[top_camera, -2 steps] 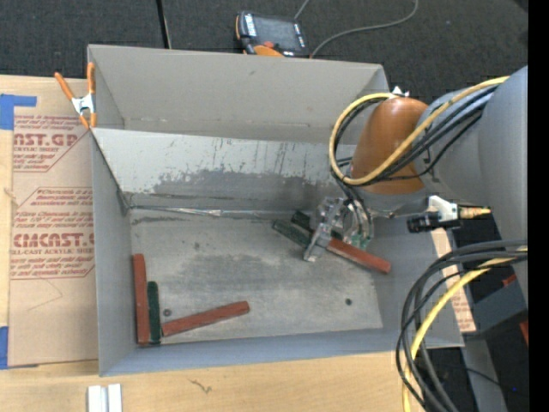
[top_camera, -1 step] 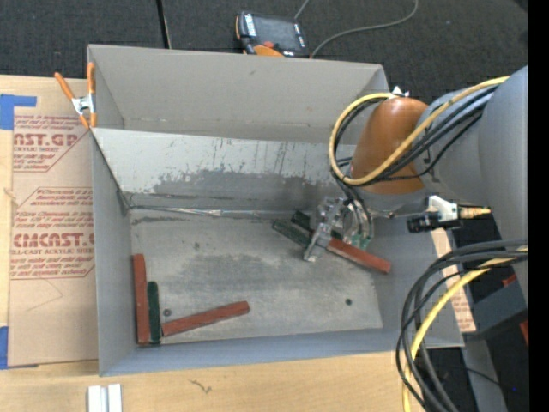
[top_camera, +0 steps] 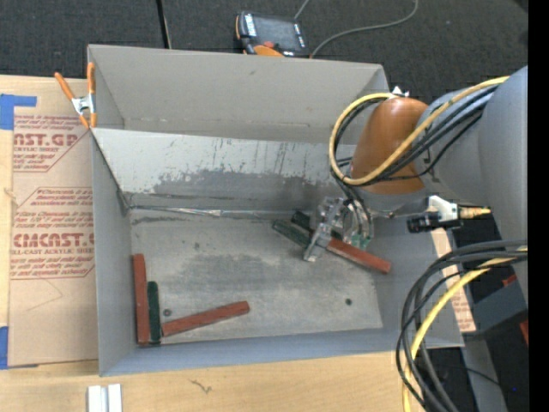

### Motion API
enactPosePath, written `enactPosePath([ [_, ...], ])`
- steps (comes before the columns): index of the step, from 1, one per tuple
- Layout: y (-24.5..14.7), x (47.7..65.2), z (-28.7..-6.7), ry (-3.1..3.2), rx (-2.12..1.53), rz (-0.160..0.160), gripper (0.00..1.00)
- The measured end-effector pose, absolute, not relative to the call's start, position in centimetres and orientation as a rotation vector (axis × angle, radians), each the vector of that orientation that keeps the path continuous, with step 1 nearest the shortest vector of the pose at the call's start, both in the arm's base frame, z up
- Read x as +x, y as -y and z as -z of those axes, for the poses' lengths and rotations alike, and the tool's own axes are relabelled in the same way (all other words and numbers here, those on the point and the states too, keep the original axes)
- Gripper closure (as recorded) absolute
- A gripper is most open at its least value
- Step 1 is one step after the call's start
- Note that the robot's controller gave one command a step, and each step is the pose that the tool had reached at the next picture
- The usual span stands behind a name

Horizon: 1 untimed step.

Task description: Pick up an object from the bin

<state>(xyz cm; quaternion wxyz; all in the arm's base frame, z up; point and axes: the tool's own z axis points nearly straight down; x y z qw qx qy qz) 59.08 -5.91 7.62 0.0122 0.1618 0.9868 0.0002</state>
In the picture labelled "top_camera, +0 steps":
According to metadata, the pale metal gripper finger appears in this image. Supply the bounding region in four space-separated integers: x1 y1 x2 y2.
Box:
303 241 329 263
308 223 331 245

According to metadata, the dark green flat block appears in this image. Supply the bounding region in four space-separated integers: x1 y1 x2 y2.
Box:
291 209 315 232
271 219 315 250
146 281 164 347

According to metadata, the red-brown flat block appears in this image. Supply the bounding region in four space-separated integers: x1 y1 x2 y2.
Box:
160 300 251 338
131 252 152 347
325 236 393 276

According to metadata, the grey metal bin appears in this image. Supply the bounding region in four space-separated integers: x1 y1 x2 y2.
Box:
87 44 467 378

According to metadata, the brown cardboard board, red print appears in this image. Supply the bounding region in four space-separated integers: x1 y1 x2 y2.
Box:
0 74 100 371

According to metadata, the black cylinder on white bracket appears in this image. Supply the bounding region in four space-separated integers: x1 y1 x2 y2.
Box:
406 194 492 235

